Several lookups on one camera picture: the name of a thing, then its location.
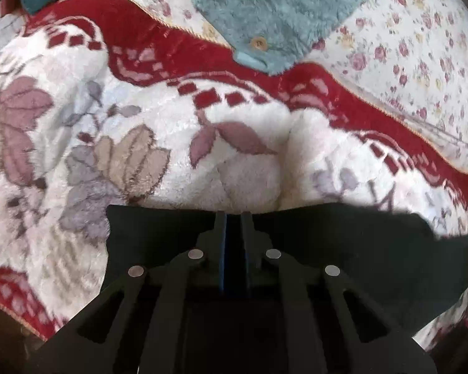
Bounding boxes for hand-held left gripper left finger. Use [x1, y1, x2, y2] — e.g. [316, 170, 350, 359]
[23, 210, 235, 374]

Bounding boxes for black pants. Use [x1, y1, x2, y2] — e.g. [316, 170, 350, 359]
[105, 200, 468, 339]

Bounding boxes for floral bedsheet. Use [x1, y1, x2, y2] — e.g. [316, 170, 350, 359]
[74, 0, 468, 172]

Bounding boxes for red and white floral blanket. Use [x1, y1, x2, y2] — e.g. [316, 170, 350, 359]
[0, 0, 468, 351]

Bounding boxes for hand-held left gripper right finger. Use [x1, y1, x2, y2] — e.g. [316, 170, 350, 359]
[240, 210, 439, 374]

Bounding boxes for teal fleece jacket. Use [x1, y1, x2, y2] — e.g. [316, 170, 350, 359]
[187, 0, 422, 76]

